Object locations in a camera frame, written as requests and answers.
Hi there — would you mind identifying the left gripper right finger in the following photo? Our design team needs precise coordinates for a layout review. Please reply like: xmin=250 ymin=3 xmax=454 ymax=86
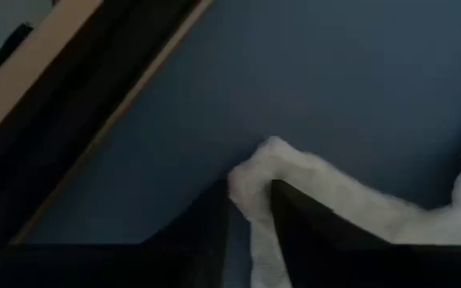
xmin=269 ymin=179 xmax=392 ymax=288

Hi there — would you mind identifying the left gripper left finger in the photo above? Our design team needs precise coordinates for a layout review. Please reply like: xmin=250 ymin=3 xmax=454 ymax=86
xmin=140 ymin=179 xmax=231 ymax=288

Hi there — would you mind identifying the white lace garment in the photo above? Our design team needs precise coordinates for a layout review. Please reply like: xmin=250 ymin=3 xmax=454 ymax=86
xmin=226 ymin=111 xmax=461 ymax=288

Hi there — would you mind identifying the wooden side board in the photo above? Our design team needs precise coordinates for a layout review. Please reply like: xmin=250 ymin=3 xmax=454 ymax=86
xmin=0 ymin=0 xmax=104 ymax=153

